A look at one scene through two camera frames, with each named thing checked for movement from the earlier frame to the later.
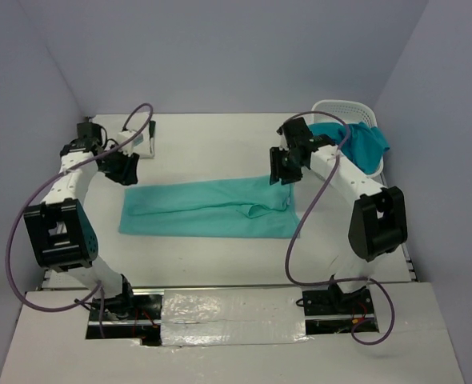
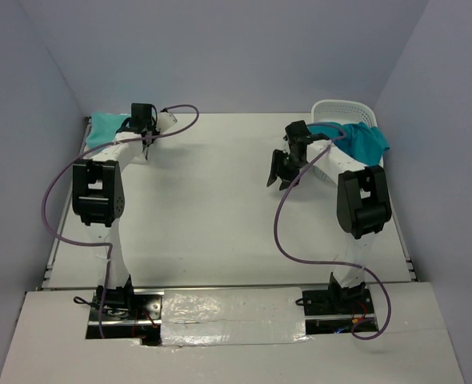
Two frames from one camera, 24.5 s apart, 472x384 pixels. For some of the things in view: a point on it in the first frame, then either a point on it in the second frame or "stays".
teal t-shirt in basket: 364,146 stays
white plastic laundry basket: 352,111 stays
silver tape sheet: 235,315 stays
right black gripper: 278,171 stays
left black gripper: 128,174 -> 155,131
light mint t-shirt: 234,210 -> 104,128
